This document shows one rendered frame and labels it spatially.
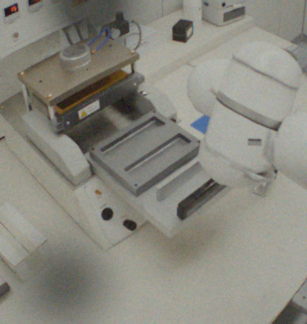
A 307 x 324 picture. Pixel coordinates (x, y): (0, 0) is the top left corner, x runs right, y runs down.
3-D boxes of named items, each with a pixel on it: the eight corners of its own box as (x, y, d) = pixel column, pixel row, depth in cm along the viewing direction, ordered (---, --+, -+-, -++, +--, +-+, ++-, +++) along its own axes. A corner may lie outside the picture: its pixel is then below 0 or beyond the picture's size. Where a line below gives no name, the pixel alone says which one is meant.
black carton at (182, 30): (171, 40, 175) (171, 26, 170) (180, 31, 181) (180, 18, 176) (185, 43, 173) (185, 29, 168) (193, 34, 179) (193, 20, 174)
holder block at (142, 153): (89, 156, 105) (88, 148, 103) (154, 116, 114) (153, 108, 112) (137, 197, 96) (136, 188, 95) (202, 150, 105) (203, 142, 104)
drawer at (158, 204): (84, 166, 108) (79, 143, 103) (153, 123, 118) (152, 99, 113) (170, 241, 93) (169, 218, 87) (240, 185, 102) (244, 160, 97)
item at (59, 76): (13, 91, 118) (4, 54, 109) (99, 45, 132) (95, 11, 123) (55, 131, 105) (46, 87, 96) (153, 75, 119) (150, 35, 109)
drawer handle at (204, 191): (175, 215, 93) (176, 202, 90) (225, 176, 99) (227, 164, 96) (183, 221, 91) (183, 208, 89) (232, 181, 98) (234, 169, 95)
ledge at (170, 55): (69, 73, 169) (68, 64, 166) (205, 6, 210) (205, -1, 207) (121, 103, 154) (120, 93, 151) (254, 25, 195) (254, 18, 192)
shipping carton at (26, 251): (-14, 244, 114) (-25, 224, 107) (18, 219, 120) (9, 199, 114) (22, 286, 104) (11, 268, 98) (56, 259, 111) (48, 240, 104)
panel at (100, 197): (110, 247, 113) (81, 186, 105) (195, 186, 127) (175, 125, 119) (115, 250, 111) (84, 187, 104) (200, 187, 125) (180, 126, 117)
